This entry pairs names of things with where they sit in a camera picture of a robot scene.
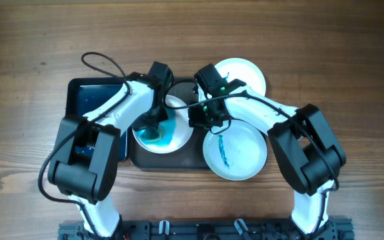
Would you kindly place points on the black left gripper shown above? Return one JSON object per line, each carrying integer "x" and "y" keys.
{"x": 139, "y": 122}

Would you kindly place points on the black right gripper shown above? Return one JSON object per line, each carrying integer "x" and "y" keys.
{"x": 196, "y": 120}

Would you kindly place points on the green yellow sponge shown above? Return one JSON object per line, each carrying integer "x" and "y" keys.
{"x": 151, "y": 134}

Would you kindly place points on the white plate with blue streak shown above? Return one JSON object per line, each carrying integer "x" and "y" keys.
{"x": 236, "y": 154}

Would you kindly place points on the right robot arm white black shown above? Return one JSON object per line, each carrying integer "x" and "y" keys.
{"x": 308, "y": 154}

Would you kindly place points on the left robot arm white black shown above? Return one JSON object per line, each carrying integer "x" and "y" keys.
{"x": 83, "y": 162}

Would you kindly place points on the brown serving tray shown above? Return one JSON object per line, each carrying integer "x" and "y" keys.
{"x": 188, "y": 157}

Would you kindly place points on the black water tray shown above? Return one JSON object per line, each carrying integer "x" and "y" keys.
{"x": 87, "y": 94}

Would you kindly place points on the black aluminium base frame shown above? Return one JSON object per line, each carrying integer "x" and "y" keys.
{"x": 333, "y": 229}

